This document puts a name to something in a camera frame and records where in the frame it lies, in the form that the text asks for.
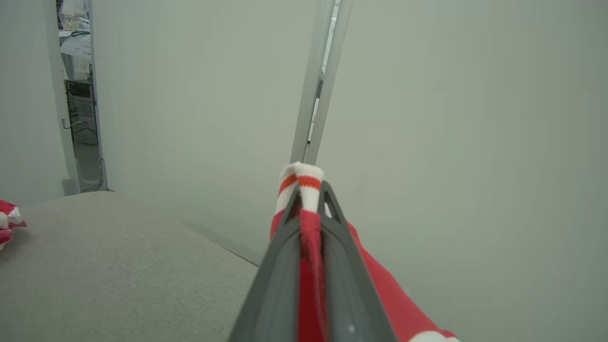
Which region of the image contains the red shorts white side stripe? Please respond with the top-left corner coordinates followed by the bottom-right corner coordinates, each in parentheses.
top-left (0, 199), bottom-right (27, 251)

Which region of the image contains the light grey partition end post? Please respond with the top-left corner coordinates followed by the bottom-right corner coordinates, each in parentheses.
top-left (45, 0), bottom-right (81, 196)

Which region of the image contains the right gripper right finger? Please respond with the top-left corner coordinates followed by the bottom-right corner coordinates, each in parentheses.
top-left (319, 180), bottom-right (398, 342)

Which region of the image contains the grey double partition post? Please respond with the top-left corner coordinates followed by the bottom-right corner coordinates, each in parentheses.
top-left (289, 0), bottom-right (354, 167)

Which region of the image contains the black computer tower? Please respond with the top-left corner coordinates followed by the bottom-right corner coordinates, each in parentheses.
top-left (66, 80), bottom-right (99, 145)

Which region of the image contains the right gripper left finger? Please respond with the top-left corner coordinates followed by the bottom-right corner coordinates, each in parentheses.
top-left (227, 183), bottom-right (304, 342)

